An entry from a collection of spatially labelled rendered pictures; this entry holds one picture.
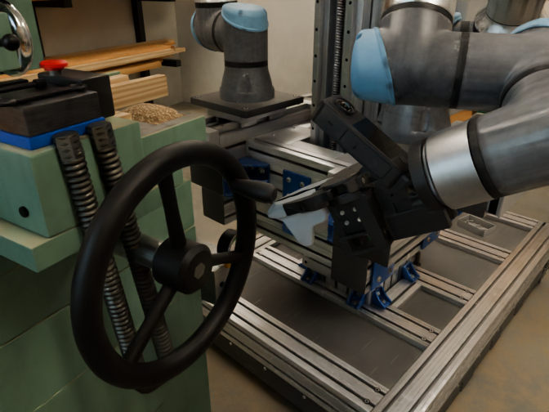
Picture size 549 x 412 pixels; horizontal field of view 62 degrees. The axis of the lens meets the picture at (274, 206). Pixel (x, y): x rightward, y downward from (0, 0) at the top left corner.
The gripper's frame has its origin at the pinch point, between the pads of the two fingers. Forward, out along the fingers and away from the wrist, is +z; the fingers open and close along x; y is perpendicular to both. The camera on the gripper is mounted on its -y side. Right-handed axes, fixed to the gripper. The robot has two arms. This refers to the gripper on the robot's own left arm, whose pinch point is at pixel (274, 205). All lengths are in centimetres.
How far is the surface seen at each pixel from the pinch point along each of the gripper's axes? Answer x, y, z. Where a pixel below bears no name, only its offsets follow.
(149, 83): 19.2, -26.0, 30.2
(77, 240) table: -17.6, -6.9, 12.4
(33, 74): 116, -97, 215
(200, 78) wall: 305, -82, 264
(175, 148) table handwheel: -10.3, -11.0, -0.1
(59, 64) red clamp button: -10.4, -25.1, 10.5
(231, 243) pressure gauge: 13.5, 6.6, 23.8
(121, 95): 12.4, -25.4, 30.6
